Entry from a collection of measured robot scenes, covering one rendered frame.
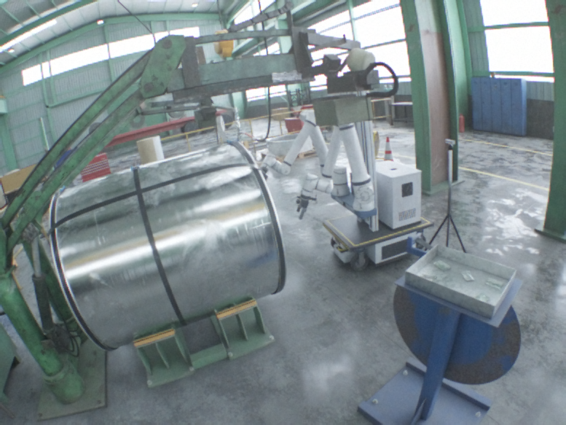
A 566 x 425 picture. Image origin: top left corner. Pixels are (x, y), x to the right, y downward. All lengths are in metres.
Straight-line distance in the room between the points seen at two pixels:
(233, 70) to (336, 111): 0.56
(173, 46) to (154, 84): 0.20
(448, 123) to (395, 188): 2.72
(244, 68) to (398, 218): 1.96
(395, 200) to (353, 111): 1.58
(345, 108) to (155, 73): 0.87
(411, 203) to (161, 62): 2.36
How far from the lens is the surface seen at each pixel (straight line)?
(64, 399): 2.54
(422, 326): 1.53
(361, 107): 1.40
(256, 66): 1.61
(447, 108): 5.28
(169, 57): 1.51
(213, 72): 1.54
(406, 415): 1.87
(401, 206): 2.89
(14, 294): 2.17
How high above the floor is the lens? 1.62
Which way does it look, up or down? 21 degrees down
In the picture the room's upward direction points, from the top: 9 degrees counter-clockwise
